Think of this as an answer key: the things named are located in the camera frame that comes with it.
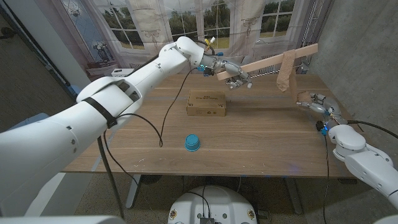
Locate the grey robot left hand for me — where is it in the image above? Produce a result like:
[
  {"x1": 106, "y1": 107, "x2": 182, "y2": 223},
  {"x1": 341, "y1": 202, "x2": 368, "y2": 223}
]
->
[{"x1": 200, "y1": 54, "x2": 253, "y2": 91}]

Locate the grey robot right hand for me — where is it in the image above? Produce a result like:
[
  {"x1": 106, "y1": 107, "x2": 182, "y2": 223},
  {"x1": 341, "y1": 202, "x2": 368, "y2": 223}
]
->
[{"x1": 295, "y1": 92, "x2": 348, "y2": 128}]

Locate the long wooden board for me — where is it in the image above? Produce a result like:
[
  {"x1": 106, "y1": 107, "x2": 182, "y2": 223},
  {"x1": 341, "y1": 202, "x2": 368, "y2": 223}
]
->
[{"x1": 216, "y1": 43, "x2": 319, "y2": 82}]

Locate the beige elastic arm wrap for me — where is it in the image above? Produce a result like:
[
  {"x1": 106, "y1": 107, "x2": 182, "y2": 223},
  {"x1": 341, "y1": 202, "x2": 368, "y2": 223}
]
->
[{"x1": 275, "y1": 49, "x2": 312, "y2": 105}]

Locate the brown cardboard box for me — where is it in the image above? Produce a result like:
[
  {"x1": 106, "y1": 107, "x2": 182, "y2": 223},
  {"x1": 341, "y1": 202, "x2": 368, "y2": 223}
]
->
[{"x1": 186, "y1": 89, "x2": 227, "y2": 118}]

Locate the blue plastic cup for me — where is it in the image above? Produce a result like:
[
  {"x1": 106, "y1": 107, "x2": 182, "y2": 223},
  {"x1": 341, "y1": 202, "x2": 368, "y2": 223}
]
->
[{"x1": 184, "y1": 134, "x2": 201, "y2": 152}]

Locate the white power box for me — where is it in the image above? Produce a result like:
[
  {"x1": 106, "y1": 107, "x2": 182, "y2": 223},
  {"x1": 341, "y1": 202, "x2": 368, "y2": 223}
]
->
[{"x1": 111, "y1": 68, "x2": 135, "y2": 78}]

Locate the printed window backdrop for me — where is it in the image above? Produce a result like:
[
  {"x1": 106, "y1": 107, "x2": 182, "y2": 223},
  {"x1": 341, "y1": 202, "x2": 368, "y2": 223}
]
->
[{"x1": 34, "y1": 0, "x2": 335, "y2": 94}]

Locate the white metal truss stand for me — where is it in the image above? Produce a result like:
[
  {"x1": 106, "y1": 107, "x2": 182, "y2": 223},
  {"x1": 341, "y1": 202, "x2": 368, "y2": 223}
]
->
[{"x1": 300, "y1": 0, "x2": 326, "y2": 47}]

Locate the grey table leg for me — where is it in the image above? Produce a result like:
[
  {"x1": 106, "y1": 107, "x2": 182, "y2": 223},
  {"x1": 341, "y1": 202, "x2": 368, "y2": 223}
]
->
[
  {"x1": 125, "y1": 174, "x2": 142, "y2": 209},
  {"x1": 284, "y1": 177, "x2": 304, "y2": 215}
]

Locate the white robot torso base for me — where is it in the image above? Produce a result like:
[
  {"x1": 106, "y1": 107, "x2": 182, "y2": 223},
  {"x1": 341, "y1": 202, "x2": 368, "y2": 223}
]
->
[{"x1": 167, "y1": 185, "x2": 258, "y2": 224}]

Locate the white robot body shell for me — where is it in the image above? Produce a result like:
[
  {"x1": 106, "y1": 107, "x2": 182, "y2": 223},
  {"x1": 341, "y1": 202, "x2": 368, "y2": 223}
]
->
[{"x1": 0, "y1": 214, "x2": 125, "y2": 224}]

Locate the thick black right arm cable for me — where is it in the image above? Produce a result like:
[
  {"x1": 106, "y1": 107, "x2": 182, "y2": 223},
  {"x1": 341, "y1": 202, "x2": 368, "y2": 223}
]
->
[{"x1": 346, "y1": 120, "x2": 398, "y2": 140}]

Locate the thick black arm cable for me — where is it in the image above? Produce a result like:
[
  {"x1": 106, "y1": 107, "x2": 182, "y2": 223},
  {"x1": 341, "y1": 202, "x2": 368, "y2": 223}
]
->
[
  {"x1": 96, "y1": 54, "x2": 159, "y2": 220},
  {"x1": 346, "y1": 120, "x2": 398, "y2": 140}
]

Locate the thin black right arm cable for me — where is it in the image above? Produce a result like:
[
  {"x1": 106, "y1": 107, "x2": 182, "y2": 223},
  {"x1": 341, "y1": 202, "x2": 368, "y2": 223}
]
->
[{"x1": 322, "y1": 133, "x2": 330, "y2": 224}]

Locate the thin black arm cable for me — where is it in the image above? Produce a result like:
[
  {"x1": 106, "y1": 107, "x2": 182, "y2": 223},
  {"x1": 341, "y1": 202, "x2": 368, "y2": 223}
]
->
[
  {"x1": 322, "y1": 133, "x2": 330, "y2": 224},
  {"x1": 102, "y1": 67, "x2": 200, "y2": 224}
]

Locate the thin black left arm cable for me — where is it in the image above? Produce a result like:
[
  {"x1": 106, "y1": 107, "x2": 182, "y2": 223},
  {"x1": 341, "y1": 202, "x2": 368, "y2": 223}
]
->
[{"x1": 102, "y1": 67, "x2": 200, "y2": 224}]

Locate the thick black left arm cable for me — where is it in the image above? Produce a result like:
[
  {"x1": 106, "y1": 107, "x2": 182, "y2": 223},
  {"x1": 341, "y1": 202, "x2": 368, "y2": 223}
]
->
[{"x1": 96, "y1": 54, "x2": 159, "y2": 220}]

